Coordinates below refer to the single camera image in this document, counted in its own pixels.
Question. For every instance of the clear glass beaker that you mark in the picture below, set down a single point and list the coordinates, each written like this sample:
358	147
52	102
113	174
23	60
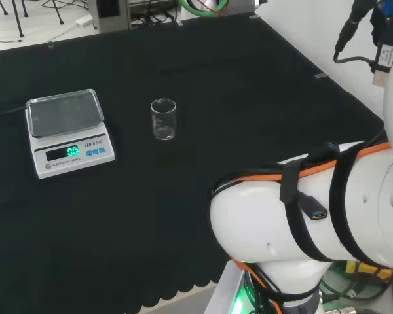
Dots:
163	131

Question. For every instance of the black bench cloth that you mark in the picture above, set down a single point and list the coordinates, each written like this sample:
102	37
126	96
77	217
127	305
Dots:
118	229

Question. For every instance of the white electronic balance steel pan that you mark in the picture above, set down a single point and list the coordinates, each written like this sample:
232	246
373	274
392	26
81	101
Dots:
68	131

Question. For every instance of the grey metal cabinet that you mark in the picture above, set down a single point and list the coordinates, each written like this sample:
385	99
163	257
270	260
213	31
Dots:
108	19

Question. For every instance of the white power strip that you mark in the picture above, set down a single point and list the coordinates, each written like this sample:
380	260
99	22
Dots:
84	21

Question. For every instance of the black labelled USB adapter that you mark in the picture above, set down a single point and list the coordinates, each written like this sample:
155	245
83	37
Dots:
386	55

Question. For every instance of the black tripod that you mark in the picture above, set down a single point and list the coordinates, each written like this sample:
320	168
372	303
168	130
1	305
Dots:
17	19

